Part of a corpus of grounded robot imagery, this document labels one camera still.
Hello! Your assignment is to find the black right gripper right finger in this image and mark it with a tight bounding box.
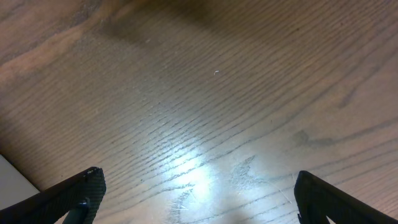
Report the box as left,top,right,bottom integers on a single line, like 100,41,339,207
294,170,397,224

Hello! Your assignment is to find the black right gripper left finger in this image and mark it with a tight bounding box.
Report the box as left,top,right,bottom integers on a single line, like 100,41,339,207
1,167,106,224

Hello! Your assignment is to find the white cardboard box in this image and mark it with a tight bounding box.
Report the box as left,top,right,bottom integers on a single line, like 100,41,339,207
0,156,40,210

